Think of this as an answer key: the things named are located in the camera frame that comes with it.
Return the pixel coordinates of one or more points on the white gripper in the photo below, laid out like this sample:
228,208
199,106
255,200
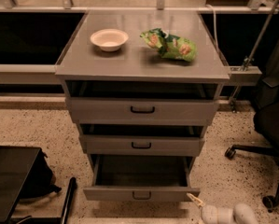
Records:
208,213

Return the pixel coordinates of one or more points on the grey bottom drawer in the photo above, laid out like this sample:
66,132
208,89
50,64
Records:
140,178

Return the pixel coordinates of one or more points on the grey drawer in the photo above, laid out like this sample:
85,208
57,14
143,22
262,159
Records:
129,102
140,178
162,140

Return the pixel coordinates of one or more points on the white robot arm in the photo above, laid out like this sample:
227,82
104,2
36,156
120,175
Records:
241,213

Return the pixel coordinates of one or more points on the grey drawer cabinet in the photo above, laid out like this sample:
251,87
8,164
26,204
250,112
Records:
135,60

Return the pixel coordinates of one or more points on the grey middle drawer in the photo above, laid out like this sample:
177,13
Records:
162,140

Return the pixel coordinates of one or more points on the grey top drawer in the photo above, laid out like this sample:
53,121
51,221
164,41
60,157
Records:
129,102

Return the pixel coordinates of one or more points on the black office chair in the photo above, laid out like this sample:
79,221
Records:
266,119

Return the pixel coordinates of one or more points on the black backpack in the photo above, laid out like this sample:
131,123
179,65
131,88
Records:
40,181

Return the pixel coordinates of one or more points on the green chip bag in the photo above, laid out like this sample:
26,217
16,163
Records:
170,46

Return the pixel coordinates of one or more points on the white bowl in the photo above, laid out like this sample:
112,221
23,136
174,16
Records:
109,40

